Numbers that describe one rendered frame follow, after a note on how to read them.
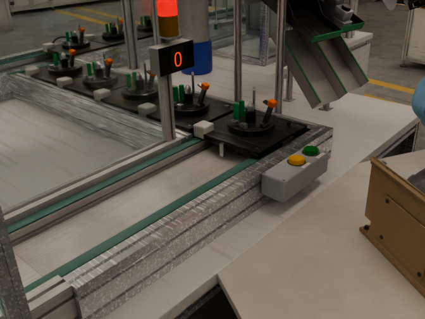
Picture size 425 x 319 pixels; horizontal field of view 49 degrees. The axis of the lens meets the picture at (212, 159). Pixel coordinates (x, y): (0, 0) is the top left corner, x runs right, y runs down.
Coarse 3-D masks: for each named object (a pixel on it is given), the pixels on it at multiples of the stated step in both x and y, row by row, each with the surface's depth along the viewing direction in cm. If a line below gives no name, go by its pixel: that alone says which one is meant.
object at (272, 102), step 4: (264, 100) 130; (272, 100) 128; (268, 104) 129; (272, 104) 128; (268, 108) 130; (272, 108) 130; (268, 112) 130; (264, 116) 132; (268, 116) 131; (264, 120) 132; (268, 120) 133
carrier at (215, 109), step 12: (192, 72) 154; (180, 84) 154; (192, 84) 155; (180, 96) 155; (192, 96) 151; (180, 108) 147; (192, 108) 148; (204, 108) 148; (216, 108) 153; (228, 108) 152; (180, 120) 144; (192, 120) 144; (192, 132) 140
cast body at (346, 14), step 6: (336, 6) 146; (342, 6) 145; (348, 6) 145; (330, 12) 151; (336, 12) 146; (342, 12) 145; (348, 12) 145; (330, 18) 149; (336, 18) 147; (342, 18) 146; (348, 18) 147; (336, 24) 148; (342, 24) 146; (348, 24) 148
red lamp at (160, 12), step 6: (156, 0) 115; (162, 0) 113; (168, 0) 113; (174, 0) 114; (162, 6) 114; (168, 6) 114; (174, 6) 115; (162, 12) 115; (168, 12) 114; (174, 12) 115
